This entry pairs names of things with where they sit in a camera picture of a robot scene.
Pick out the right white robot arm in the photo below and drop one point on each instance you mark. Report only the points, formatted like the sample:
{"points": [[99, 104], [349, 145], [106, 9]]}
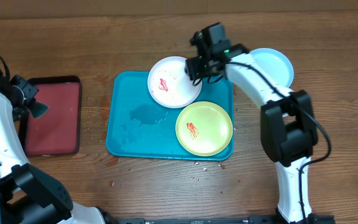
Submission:
{"points": [[287, 126]]}

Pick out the light blue plate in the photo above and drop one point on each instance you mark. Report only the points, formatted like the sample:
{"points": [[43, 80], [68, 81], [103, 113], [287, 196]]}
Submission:
{"points": [[276, 64]]}

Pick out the white plate with red stain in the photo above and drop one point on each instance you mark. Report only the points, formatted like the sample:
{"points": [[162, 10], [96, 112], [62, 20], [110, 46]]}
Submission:
{"points": [[169, 85]]}

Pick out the teal plastic serving tray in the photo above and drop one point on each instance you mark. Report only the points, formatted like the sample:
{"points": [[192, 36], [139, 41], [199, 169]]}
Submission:
{"points": [[140, 127]]}

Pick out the green and pink sponge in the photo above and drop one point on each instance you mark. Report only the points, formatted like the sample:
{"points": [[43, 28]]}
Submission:
{"points": [[38, 109]]}

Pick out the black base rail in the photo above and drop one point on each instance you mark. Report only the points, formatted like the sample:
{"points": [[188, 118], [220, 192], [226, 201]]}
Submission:
{"points": [[253, 219]]}

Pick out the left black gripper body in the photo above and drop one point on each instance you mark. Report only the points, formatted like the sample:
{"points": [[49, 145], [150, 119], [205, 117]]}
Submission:
{"points": [[23, 94]]}

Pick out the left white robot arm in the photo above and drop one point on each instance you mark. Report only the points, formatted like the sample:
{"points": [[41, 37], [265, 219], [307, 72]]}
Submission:
{"points": [[27, 194]]}

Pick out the yellow-green plate with red stain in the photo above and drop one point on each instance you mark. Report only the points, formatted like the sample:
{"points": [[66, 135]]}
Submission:
{"points": [[204, 129]]}

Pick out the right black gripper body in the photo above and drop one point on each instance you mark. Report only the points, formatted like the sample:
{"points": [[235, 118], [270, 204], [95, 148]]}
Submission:
{"points": [[201, 70]]}

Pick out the black tray with red liquid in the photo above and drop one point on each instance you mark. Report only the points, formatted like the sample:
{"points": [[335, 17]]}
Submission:
{"points": [[57, 131]]}

